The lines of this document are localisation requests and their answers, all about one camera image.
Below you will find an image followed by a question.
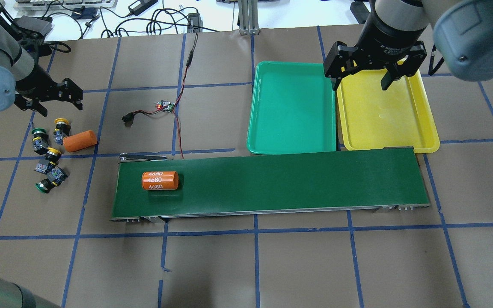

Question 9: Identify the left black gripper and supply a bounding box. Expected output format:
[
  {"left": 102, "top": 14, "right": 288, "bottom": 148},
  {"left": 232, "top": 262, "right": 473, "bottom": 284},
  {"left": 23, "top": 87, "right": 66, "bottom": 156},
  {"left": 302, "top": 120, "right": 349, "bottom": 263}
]
[{"left": 15, "top": 78, "right": 83, "bottom": 117}]

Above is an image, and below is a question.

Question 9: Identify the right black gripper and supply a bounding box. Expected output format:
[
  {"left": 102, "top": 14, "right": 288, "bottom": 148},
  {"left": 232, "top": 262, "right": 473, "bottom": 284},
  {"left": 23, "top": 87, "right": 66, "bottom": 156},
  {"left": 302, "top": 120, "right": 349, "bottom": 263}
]
[{"left": 324, "top": 12, "right": 427, "bottom": 91}]

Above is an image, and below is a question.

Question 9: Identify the plain orange cylinder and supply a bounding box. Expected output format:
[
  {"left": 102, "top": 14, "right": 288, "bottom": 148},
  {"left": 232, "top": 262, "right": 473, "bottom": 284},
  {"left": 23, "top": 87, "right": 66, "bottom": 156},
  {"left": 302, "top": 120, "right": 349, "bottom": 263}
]
[{"left": 63, "top": 130, "right": 98, "bottom": 152}]

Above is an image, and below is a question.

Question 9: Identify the yellow push button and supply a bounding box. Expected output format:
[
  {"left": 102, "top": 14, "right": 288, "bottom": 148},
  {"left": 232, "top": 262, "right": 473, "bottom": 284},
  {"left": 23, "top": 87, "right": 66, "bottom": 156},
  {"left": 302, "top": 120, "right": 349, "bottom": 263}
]
[
  {"left": 34, "top": 148, "right": 62, "bottom": 174},
  {"left": 53, "top": 118, "right": 71, "bottom": 145}
]

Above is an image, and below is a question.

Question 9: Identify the green push button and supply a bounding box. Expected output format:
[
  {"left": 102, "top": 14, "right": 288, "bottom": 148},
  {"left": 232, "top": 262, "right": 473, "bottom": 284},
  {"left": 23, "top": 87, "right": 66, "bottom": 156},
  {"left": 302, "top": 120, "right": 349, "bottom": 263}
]
[
  {"left": 35, "top": 167, "right": 69, "bottom": 193},
  {"left": 31, "top": 128, "right": 49, "bottom": 155}
]

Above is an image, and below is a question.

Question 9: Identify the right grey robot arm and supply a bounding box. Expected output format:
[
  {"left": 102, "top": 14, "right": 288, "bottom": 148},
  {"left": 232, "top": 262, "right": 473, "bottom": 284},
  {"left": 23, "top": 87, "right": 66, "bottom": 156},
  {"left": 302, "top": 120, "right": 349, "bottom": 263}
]
[{"left": 323, "top": 0, "right": 493, "bottom": 90}]

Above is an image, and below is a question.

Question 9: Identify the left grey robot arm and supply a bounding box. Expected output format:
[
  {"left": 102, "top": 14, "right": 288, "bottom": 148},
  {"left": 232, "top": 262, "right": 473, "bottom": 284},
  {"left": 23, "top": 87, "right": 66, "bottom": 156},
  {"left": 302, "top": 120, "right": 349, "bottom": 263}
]
[{"left": 0, "top": 1, "right": 83, "bottom": 116}]

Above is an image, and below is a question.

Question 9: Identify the yellow plastic tray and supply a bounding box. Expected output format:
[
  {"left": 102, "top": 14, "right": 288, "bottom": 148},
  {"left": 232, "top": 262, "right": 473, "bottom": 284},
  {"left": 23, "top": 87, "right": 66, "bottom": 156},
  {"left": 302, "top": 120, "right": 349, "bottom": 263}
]
[{"left": 336, "top": 70, "right": 440, "bottom": 154}]

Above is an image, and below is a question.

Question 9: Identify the green plastic tray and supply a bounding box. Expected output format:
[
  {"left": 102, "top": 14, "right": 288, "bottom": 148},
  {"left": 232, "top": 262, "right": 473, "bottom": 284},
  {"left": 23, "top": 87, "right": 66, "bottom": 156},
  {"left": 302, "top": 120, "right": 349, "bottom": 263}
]
[{"left": 246, "top": 61, "right": 337, "bottom": 155}]

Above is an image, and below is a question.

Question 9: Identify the green conveyor belt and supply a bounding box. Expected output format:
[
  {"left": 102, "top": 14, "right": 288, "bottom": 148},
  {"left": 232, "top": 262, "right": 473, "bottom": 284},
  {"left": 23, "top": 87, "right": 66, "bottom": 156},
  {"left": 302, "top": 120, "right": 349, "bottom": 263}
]
[{"left": 111, "top": 148, "right": 430, "bottom": 222}]

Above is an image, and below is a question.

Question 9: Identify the small controller circuit board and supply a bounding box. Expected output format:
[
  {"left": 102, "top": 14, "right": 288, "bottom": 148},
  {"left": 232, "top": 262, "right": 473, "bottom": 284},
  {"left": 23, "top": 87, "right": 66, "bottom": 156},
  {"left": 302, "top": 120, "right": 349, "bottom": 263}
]
[{"left": 156, "top": 100, "right": 176, "bottom": 113}]

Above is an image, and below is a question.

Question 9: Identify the orange cylinder marked 4680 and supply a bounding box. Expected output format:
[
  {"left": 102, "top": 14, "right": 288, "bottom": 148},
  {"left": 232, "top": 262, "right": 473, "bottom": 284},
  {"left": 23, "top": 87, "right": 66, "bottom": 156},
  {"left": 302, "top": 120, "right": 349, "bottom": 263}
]
[{"left": 141, "top": 171, "right": 179, "bottom": 191}]

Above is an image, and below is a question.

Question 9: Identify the red black wire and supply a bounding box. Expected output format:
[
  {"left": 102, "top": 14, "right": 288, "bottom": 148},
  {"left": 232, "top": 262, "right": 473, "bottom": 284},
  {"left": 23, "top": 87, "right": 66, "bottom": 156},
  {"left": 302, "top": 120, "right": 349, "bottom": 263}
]
[{"left": 122, "top": 32, "right": 200, "bottom": 160}]

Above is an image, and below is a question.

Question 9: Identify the aluminium frame post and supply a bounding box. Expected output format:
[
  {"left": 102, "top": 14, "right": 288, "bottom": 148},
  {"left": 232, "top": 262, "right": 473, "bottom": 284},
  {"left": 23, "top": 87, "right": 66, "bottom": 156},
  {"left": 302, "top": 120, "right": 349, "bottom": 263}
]
[{"left": 238, "top": 0, "right": 260, "bottom": 36}]

